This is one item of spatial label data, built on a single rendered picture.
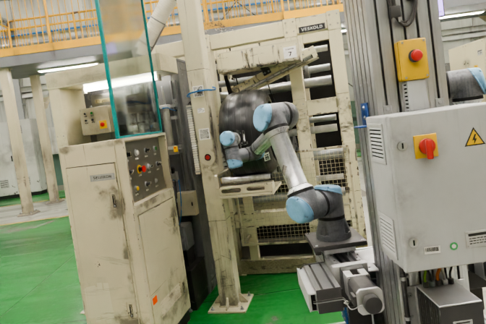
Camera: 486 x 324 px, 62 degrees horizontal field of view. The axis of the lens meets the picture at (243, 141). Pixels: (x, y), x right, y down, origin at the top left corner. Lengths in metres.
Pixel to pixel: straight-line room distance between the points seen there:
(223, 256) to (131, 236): 0.82
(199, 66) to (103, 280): 1.44
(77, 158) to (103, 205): 0.29
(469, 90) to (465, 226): 0.70
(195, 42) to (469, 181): 1.97
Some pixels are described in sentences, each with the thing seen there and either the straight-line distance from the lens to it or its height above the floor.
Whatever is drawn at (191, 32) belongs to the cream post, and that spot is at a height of 1.90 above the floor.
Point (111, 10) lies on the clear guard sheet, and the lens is 2.48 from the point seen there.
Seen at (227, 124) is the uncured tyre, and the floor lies 1.27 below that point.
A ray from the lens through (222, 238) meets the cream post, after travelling 2.87.
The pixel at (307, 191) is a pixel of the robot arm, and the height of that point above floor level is 0.95.
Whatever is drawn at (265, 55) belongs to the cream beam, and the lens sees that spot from 2.95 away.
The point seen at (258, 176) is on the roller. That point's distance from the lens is 2.63.
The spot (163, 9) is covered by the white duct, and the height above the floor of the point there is 2.18.
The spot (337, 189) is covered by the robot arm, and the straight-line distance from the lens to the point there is 1.79.
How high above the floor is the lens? 1.28
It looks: 3 degrees down
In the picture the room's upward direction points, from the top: 8 degrees counter-clockwise
